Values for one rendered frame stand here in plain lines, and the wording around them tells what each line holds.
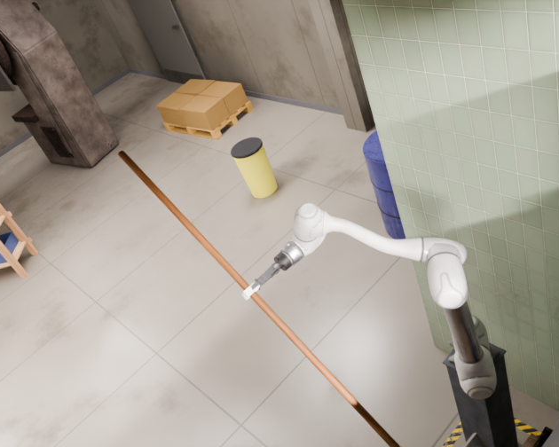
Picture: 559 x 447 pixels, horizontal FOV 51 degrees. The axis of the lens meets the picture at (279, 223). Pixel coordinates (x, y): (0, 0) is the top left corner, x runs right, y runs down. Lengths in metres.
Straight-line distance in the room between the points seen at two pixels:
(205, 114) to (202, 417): 4.23
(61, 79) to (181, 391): 4.87
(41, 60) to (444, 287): 6.75
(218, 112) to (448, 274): 5.86
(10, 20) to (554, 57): 6.91
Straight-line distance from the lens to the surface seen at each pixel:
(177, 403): 4.87
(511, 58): 2.48
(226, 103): 7.92
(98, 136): 8.76
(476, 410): 3.33
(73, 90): 8.51
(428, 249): 2.45
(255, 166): 6.12
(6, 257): 7.20
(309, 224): 2.26
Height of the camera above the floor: 3.50
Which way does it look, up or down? 36 degrees down
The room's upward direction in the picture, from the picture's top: 24 degrees counter-clockwise
